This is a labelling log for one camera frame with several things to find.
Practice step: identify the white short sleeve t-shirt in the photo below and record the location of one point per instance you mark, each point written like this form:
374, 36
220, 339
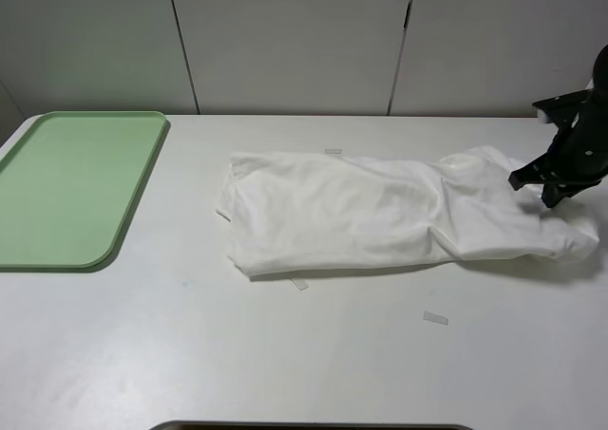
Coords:
317, 212

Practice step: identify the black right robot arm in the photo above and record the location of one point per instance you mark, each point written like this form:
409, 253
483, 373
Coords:
599, 84

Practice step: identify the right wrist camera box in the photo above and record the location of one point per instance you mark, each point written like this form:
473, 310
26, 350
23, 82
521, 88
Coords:
561, 110

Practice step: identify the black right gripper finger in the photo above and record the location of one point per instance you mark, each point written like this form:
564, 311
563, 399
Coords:
553, 194
535, 172

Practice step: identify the clear tape strip centre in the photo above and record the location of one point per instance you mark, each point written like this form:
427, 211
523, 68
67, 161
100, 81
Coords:
301, 284

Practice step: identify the green plastic tray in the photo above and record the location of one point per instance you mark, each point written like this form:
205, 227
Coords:
70, 184

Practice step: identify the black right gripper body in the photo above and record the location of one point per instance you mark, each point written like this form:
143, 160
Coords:
579, 154

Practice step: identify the clear tape strip right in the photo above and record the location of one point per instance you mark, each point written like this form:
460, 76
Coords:
435, 318

